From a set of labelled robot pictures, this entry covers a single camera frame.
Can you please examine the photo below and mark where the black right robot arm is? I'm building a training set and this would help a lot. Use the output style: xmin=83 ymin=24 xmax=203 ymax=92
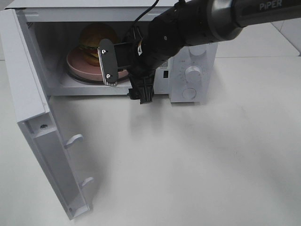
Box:
xmin=98 ymin=0 xmax=301 ymax=104

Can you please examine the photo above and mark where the white timer knob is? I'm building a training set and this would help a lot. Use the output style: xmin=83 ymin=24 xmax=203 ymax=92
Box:
xmin=184 ymin=66 xmax=202 ymax=83

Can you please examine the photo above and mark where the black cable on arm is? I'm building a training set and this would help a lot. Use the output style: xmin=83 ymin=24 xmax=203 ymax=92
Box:
xmin=133 ymin=0 xmax=184 ymax=31

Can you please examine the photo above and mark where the round white door release button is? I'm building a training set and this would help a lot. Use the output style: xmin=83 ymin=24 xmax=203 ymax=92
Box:
xmin=182 ymin=88 xmax=197 ymax=100

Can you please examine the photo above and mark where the white microwave door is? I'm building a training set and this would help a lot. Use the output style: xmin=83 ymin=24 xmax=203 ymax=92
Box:
xmin=0 ymin=9 xmax=90 ymax=219

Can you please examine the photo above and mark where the burger with sesame bun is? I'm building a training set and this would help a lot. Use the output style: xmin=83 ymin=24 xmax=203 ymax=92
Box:
xmin=79 ymin=23 xmax=119 ymax=66

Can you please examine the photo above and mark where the upper white power knob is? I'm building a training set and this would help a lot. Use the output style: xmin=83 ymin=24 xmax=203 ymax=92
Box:
xmin=188 ymin=45 xmax=207 ymax=57

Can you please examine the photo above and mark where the pink round plate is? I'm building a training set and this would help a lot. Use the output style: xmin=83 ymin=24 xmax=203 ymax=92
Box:
xmin=66 ymin=46 xmax=129 ymax=82

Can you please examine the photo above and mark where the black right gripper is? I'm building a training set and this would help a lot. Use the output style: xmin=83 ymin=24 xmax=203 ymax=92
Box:
xmin=97 ymin=26 xmax=165 ymax=105

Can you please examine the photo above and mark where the white microwave oven body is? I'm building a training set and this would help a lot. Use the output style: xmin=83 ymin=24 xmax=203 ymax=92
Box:
xmin=4 ymin=0 xmax=218 ymax=105

